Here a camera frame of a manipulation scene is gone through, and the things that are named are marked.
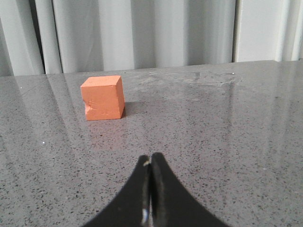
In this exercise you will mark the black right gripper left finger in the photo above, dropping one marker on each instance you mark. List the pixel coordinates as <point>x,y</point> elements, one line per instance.
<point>131,206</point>

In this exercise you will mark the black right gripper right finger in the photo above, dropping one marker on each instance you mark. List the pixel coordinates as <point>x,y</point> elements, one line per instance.
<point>172,204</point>

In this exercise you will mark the orange foam cube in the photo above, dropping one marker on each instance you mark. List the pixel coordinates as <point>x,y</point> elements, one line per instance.
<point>103,97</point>

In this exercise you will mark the white curtain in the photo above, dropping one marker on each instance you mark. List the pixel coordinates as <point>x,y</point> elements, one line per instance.
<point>65,36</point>

